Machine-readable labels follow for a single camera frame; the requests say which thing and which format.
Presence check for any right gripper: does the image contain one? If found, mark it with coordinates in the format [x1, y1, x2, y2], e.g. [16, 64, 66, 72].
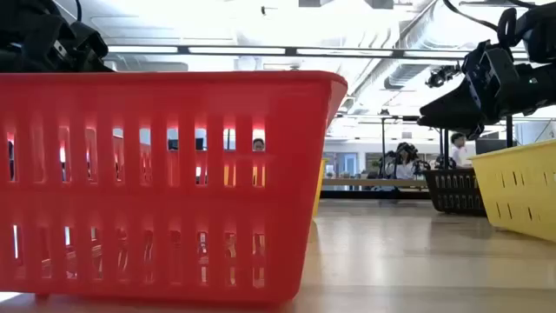
[417, 39, 523, 141]

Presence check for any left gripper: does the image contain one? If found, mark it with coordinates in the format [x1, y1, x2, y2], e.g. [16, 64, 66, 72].
[41, 20, 115, 73]

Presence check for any black plastic slotted basket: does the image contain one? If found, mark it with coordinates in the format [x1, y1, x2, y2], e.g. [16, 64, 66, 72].
[423, 168, 487, 217]

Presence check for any red plastic slotted basket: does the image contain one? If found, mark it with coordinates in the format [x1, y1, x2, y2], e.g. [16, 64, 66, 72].
[0, 70, 349, 305]

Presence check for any wooden shelf board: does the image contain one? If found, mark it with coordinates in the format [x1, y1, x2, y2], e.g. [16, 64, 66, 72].
[321, 177, 429, 190]

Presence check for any black monitor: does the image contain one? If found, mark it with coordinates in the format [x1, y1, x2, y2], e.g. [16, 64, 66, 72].
[475, 138, 508, 156]

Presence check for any thin black pole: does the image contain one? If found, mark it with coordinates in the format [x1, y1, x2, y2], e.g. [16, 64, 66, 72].
[380, 110, 392, 179]

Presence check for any long ceiling light strip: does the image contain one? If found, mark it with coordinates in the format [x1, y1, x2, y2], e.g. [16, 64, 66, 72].
[106, 44, 529, 60]

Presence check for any black tube stand frame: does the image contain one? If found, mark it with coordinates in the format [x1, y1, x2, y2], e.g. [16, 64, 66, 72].
[441, 113, 514, 170]

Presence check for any black ceiling-hung camera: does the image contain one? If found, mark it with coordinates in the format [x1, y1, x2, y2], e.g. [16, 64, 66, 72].
[425, 63, 462, 89]

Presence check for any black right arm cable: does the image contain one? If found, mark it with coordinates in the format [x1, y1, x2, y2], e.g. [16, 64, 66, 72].
[442, 0, 500, 34]

